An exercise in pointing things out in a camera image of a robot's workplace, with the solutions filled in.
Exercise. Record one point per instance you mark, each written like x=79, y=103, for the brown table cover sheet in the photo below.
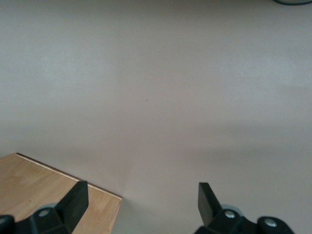
x=156, y=73

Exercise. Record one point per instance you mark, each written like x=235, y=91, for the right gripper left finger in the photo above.
x=73, y=207

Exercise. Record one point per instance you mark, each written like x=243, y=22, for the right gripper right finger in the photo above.
x=208, y=207

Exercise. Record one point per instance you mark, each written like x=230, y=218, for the wooden drawer cabinet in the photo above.
x=36, y=182

